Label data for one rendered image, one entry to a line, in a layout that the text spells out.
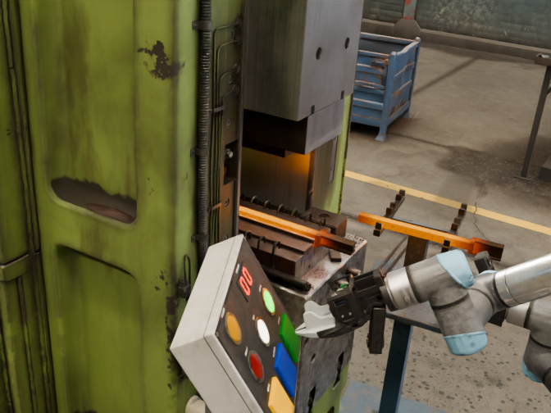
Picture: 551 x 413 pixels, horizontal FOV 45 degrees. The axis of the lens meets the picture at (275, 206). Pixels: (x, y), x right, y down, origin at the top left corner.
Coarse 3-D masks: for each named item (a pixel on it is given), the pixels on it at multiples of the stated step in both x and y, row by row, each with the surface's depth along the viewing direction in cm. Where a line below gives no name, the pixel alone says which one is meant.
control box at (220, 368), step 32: (224, 256) 128; (224, 288) 116; (256, 288) 129; (192, 320) 111; (224, 320) 110; (256, 320) 122; (192, 352) 106; (224, 352) 106; (256, 352) 117; (288, 352) 132; (224, 384) 108; (256, 384) 112
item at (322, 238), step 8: (240, 208) 188; (248, 208) 188; (248, 216) 186; (256, 216) 185; (264, 216) 184; (272, 216) 185; (272, 224) 182; (280, 224) 181; (288, 224) 181; (296, 224) 182; (296, 232) 179; (304, 232) 178; (312, 232) 178; (320, 232) 177; (320, 240) 176; (328, 240) 176; (336, 240) 174; (344, 240) 174; (352, 240) 174; (336, 248) 175; (344, 248) 174; (352, 248) 173
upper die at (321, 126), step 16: (256, 112) 159; (320, 112) 157; (336, 112) 166; (256, 128) 161; (272, 128) 158; (288, 128) 156; (304, 128) 154; (320, 128) 160; (336, 128) 168; (272, 144) 160; (288, 144) 158; (304, 144) 155; (320, 144) 162
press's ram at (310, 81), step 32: (256, 0) 143; (288, 0) 139; (320, 0) 142; (352, 0) 156; (256, 32) 146; (288, 32) 142; (320, 32) 146; (352, 32) 161; (256, 64) 148; (288, 64) 144; (320, 64) 150; (352, 64) 166; (256, 96) 151; (288, 96) 147; (320, 96) 155
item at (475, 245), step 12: (360, 216) 207; (372, 216) 207; (384, 228) 205; (396, 228) 203; (408, 228) 201; (420, 228) 202; (432, 240) 199; (456, 240) 196; (468, 240) 196; (480, 240) 195; (468, 252) 195; (492, 252) 194
